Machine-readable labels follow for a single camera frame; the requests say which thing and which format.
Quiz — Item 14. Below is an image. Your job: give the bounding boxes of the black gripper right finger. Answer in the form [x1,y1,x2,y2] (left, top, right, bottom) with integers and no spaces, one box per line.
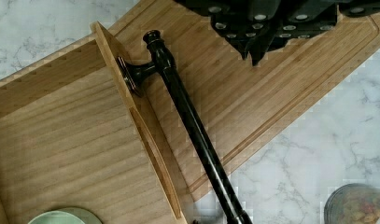
[248,0,380,65]

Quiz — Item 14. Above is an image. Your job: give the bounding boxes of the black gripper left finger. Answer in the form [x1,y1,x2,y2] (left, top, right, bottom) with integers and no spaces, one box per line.
[175,0,281,60]

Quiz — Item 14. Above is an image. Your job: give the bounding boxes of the black drawer handle bar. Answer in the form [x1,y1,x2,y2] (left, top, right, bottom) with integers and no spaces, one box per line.
[117,30,253,224]

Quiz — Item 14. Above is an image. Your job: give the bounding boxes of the wooden drawer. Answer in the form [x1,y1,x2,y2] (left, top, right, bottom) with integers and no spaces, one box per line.
[0,23,192,224]

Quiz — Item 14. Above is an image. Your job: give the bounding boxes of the bamboo cutting board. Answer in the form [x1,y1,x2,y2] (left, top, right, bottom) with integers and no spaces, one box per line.
[114,0,380,200]

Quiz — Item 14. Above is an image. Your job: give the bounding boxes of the cereal jar with lid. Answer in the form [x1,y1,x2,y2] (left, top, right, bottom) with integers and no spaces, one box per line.
[324,184,380,224]

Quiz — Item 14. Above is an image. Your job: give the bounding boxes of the green ceramic plate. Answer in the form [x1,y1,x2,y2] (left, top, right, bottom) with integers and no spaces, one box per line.
[28,207,103,224]

